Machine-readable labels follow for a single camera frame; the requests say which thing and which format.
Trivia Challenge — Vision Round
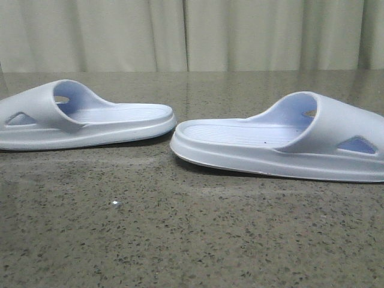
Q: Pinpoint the light blue slipper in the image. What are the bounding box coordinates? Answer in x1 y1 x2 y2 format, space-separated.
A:
1 79 176 151
170 91 383 182

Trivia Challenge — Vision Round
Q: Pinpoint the pale green curtain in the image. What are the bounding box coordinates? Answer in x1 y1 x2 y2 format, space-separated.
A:
1 1 383 72

